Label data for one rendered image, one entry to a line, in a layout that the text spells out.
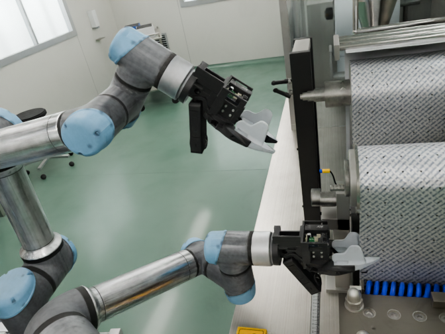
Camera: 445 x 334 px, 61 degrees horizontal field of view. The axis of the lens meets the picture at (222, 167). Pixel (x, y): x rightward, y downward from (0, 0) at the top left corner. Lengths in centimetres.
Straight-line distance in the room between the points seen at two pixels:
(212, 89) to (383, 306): 54
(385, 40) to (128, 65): 56
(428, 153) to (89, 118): 59
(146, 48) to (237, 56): 583
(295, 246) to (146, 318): 160
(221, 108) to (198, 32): 590
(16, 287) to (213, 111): 70
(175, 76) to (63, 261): 70
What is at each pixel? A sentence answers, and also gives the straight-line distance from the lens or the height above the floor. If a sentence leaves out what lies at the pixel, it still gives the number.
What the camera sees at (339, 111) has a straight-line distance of 179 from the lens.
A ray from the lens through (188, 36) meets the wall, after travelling 667.
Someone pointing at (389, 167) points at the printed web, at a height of 130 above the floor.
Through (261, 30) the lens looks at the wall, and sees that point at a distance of 637.
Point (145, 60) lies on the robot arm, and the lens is 72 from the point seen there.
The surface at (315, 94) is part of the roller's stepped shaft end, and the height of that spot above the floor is 134.
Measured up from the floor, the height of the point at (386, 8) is 144.
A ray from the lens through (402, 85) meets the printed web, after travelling 92.
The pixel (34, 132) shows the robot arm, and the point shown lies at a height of 147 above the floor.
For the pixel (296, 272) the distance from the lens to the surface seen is 85.
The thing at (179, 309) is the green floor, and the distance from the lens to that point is 229.
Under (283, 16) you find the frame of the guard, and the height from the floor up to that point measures 141.
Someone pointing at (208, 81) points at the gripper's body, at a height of 148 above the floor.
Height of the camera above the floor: 168
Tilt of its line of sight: 29 degrees down
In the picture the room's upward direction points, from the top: 12 degrees counter-clockwise
